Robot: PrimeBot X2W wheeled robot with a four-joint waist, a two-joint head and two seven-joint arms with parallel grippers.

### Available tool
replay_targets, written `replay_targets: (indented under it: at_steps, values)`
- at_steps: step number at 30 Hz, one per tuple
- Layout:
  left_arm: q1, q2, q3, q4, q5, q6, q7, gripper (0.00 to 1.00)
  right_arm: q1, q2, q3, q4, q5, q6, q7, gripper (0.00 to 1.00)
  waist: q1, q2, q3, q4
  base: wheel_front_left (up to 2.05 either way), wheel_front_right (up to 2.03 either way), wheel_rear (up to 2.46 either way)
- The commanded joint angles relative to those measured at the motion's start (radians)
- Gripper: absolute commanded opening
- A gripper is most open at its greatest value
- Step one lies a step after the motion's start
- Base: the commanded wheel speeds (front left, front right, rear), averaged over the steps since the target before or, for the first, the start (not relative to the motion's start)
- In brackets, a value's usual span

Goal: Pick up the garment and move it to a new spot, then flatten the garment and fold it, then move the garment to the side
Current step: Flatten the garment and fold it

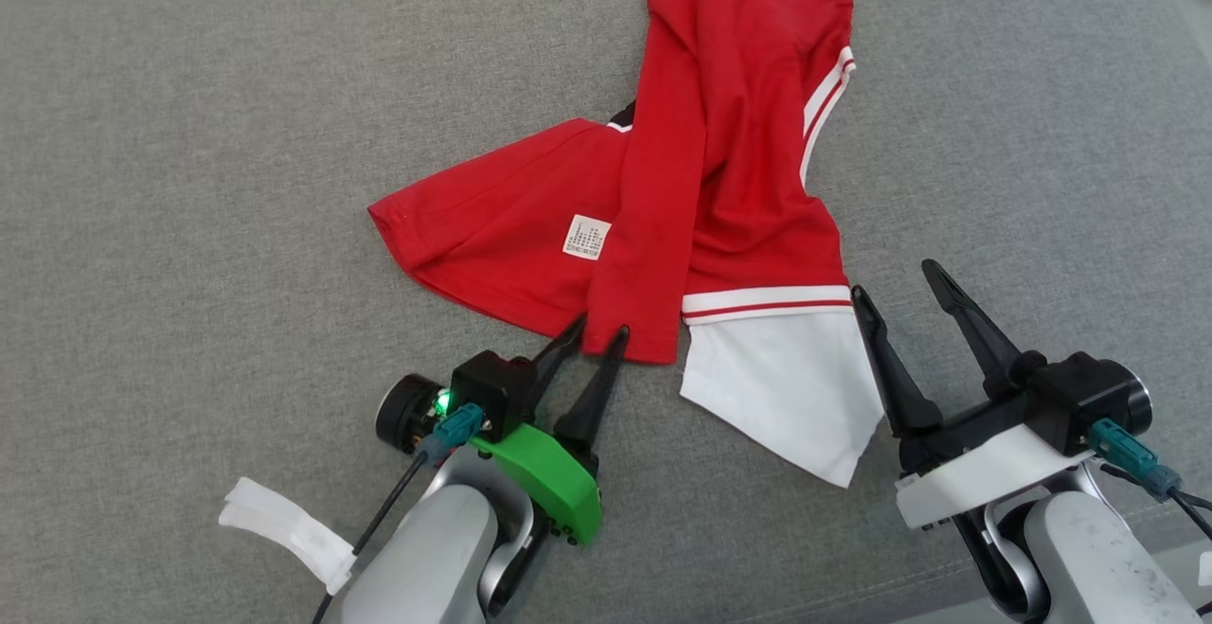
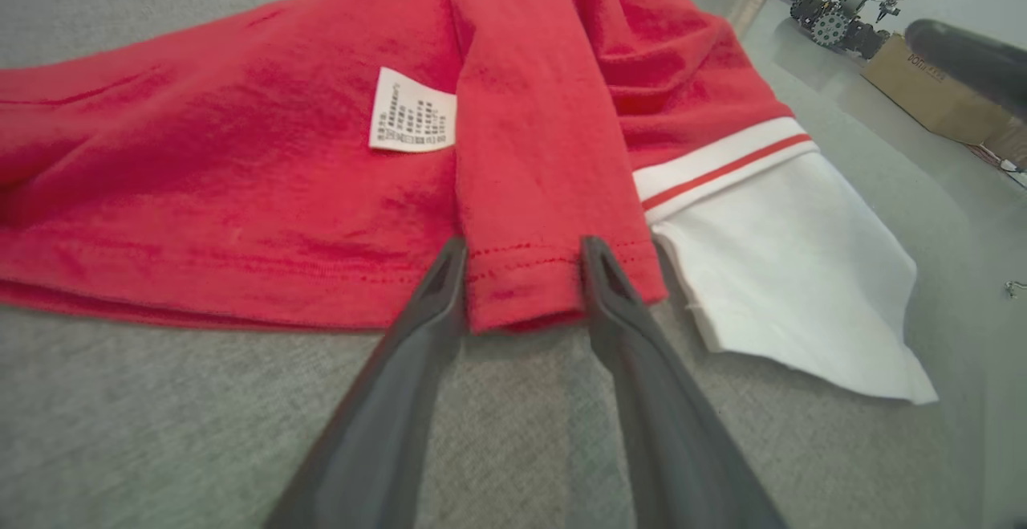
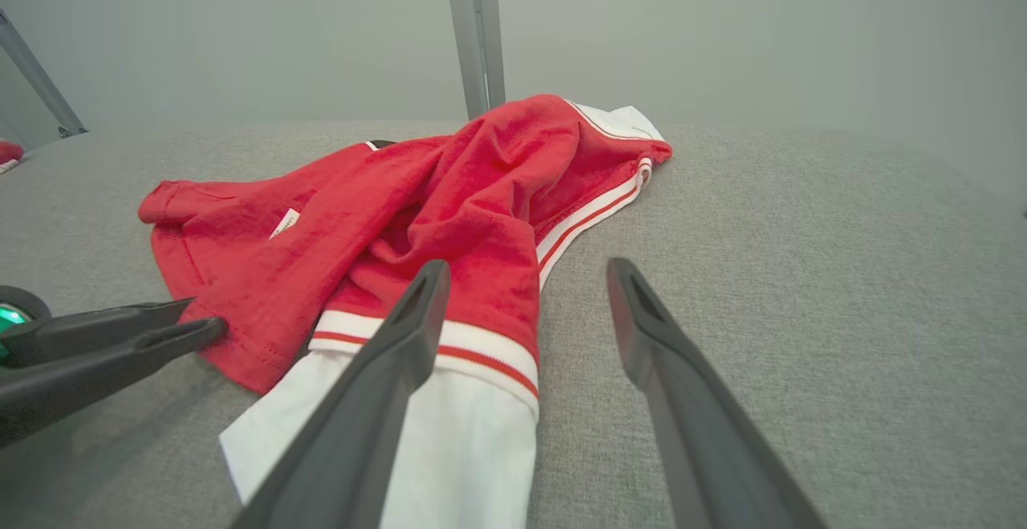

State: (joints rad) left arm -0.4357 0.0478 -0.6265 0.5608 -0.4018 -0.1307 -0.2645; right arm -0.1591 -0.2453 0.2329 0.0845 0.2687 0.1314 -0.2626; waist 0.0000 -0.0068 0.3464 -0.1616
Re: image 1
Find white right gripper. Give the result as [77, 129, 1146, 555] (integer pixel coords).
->
[850, 259, 1099, 530]

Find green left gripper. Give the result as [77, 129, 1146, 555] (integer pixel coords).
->
[471, 313, 631, 546]

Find red white-trimmed shorts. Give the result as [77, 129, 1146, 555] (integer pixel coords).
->
[367, 0, 886, 490]

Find white tape flag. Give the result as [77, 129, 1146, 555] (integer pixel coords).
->
[218, 477, 357, 596]

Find grey fabric sofa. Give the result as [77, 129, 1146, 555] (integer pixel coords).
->
[0, 0, 1212, 624]

